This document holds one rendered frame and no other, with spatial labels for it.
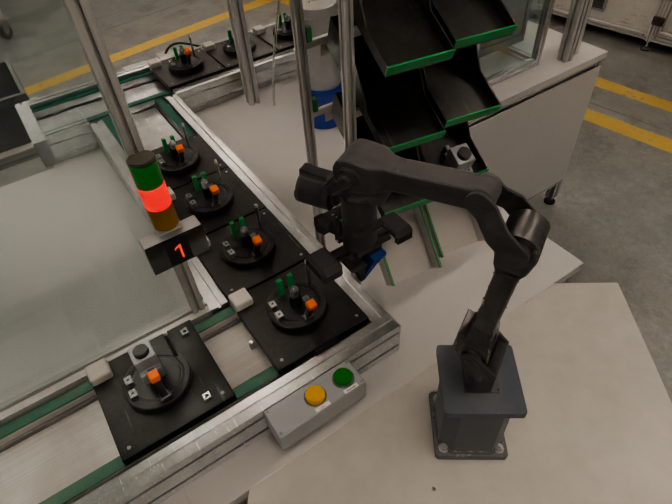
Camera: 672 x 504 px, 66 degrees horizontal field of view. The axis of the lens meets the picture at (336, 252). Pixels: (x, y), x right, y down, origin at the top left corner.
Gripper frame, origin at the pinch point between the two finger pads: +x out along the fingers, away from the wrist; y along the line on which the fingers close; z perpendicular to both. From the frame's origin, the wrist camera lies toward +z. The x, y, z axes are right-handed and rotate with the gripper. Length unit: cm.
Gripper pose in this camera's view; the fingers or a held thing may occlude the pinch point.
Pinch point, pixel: (360, 266)
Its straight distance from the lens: 91.3
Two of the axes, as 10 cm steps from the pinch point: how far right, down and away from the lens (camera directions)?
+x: 0.5, 7.0, 7.2
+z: -5.6, -5.7, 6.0
